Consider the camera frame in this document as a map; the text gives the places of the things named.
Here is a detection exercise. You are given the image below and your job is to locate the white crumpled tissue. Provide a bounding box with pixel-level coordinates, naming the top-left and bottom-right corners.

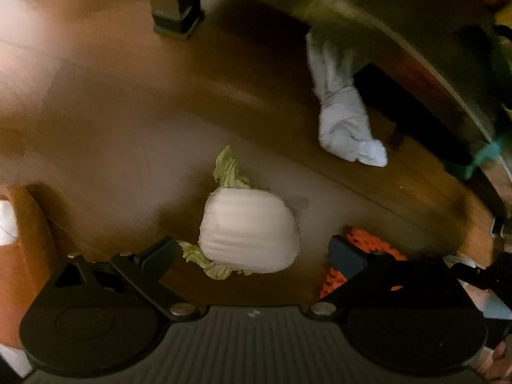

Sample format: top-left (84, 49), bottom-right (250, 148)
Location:
top-left (306, 28), bottom-right (388, 167)

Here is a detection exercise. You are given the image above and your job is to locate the red mesh bag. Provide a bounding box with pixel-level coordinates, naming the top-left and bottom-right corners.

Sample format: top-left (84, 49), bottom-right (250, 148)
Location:
top-left (319, 227), bottom-right (409, 299)

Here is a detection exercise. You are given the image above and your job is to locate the person's right hand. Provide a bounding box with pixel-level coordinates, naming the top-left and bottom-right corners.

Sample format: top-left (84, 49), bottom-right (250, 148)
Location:
top-left (479, 340), bottom-right (512, 383)

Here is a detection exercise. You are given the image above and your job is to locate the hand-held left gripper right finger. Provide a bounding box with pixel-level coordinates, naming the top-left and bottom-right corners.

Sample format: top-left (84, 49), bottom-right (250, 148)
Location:
top-left (306, 236), bottom-right (460, 323)

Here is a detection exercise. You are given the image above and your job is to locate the napa cabbage piece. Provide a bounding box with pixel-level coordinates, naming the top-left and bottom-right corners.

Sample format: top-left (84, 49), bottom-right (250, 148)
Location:
top-left (178, 146), bottom-right (301, 281)

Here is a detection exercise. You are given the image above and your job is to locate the clear blue plastic wrapper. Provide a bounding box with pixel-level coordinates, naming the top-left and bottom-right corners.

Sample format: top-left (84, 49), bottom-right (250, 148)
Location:
top-left (480, 292), bottom-right (512, 331)

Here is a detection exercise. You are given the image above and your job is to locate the brown rounded object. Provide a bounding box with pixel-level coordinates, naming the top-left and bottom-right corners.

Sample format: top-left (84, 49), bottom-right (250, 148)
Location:
top-left (0, 184), bottom-right (60, 329)

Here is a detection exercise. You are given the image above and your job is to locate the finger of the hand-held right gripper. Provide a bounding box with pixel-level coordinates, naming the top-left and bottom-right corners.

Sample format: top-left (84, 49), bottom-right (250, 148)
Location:
top-left (450, 244), bottom-right (512, 291)

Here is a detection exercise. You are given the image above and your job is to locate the white patterned cloth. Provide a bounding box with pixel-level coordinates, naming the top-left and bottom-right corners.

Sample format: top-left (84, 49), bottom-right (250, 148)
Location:
top-left (0, 344), bottom-right (30, 377)

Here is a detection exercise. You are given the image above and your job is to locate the teal strap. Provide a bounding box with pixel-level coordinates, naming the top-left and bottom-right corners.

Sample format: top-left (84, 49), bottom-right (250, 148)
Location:
top-left (442, 140), bottom-right (502, 180)

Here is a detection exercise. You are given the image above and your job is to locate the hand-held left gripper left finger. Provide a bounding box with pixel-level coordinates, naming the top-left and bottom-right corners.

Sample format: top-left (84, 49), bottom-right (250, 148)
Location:
top-left (55, 237), bottom-right (201, 323)

